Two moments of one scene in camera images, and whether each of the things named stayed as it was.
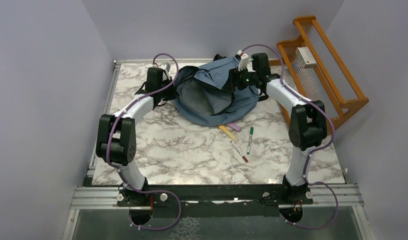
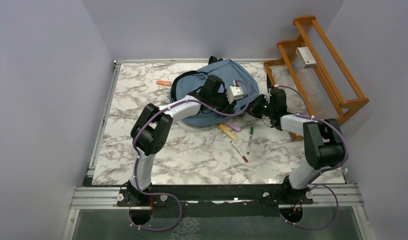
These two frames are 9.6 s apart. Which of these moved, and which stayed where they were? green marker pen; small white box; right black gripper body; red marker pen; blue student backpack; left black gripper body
Moved: left black gripper body; right black gripper body
Stayed: red marker pen; small white box; green marker pen; blue student backpack
